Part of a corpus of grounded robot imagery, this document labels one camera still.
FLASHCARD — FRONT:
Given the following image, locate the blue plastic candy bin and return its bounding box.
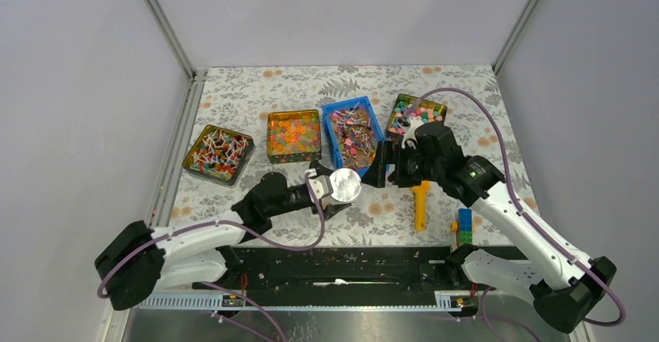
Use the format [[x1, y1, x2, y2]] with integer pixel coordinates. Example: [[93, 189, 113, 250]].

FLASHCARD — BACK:
[[321, 96, 385, 176]]

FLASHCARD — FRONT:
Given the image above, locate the floral table cloth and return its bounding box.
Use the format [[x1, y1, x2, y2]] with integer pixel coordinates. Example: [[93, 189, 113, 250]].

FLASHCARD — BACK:
[[166, 65, 536, 246]]

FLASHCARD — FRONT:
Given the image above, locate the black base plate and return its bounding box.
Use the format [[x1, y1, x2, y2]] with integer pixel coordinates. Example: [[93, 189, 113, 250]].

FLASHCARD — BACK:
[[191, 246, 526, 308]]

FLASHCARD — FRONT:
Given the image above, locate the grey slotted cable duct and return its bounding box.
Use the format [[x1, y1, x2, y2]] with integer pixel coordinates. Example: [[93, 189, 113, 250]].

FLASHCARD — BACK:
[[137, 291, 462, 312]]

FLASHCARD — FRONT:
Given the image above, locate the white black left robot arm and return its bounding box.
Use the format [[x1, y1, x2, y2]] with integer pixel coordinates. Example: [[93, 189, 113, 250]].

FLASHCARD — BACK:
[[94, 161, 362, 311]]

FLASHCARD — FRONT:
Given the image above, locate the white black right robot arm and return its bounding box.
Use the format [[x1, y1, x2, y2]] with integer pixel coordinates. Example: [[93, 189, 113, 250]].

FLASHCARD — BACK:
[[362, 122, 617, 333]]

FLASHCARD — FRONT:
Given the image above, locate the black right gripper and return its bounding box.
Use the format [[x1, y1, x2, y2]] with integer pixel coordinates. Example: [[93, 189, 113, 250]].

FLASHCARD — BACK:
[[361, 140, 443, 188]]

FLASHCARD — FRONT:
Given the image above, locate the yellow plastic scoop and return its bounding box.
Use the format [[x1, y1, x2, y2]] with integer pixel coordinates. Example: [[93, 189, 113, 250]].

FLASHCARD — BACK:
[[410, 180, 430, 232]]

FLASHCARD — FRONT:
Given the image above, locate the tin of lollipops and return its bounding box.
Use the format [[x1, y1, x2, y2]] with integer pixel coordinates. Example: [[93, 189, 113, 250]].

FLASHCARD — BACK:
[[182, 124, 255, 187]]

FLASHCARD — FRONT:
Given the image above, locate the tin of star candies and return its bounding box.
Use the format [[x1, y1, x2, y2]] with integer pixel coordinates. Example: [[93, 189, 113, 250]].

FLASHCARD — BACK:
[[385, 93, 448, 138]]

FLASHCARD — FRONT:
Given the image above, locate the clear glass jar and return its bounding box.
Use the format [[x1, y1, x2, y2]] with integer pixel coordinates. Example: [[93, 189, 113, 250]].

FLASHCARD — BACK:
[[321, 194, 357, 207]]

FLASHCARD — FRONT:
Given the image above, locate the white round jar lid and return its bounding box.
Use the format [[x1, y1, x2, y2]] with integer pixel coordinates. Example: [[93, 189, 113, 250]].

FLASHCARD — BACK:
[[329, 168, 362, 204]]

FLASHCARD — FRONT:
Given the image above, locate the colourful toy block train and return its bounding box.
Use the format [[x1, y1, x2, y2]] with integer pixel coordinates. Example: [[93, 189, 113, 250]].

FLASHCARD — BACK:
[[451, 208, 473, 246]]

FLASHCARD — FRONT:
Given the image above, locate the tin of orange gummies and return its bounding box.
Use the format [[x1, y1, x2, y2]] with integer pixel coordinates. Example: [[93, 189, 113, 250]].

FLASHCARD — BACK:
[[267, 110, 322, 164]]

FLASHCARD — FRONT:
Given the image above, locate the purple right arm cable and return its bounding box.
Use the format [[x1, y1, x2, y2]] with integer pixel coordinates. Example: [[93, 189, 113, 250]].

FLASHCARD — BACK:
[[401, 87, 628, 342]]

